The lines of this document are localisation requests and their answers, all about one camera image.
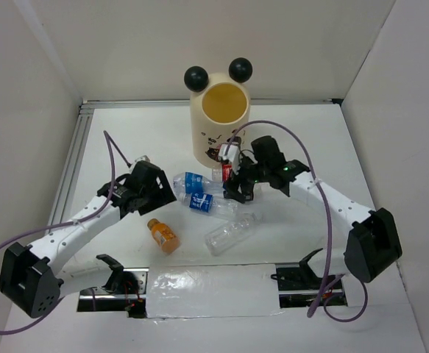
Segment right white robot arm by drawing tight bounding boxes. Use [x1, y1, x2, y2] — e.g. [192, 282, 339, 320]
[218, 136, 403, 288]

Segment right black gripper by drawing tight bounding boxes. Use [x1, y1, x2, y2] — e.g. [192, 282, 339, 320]
[224, 152, 270, 203]

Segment blue label white cap bottle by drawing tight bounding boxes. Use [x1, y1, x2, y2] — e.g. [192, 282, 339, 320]
[178, 193, 239, 221]

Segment cream bin with black ears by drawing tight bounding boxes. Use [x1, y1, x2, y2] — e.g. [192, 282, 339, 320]
[183, 57, 253, 168]

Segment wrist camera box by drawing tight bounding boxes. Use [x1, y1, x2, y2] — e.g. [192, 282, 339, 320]
[218, 142, 241, 174]
[133, 155, 151, 167]

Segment blue label crushed bottle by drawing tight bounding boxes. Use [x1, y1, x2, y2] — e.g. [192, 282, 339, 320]
[172, 172, 224, 194]

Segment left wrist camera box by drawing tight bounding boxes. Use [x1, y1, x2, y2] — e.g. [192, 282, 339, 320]
[133, 155, 151, 167]

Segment orange juice bottle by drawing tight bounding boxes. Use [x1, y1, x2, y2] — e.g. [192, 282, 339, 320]
[147, 218, 180, 254]

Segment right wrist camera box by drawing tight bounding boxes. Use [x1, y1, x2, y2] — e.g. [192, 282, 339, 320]
[218, 142, 241, 174]

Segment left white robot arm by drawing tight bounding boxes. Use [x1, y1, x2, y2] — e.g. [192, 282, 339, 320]
[0, 160, 177, 318]

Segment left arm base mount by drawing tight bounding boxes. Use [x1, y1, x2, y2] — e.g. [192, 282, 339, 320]
[77, 254, 149, 319]

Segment clear unlabelled plastic bottle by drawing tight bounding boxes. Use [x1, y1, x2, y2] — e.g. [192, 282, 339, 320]
[205, 212, 263, 256]

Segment aluminium frame rail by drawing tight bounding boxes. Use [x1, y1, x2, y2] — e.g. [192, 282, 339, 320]
[48, 103, 94, 224]

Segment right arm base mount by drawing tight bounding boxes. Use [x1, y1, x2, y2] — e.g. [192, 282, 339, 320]
[270, 249, 323, 309]

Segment red label clear bottle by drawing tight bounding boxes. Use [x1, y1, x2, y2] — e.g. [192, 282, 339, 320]
[212, 164, 232, 182]

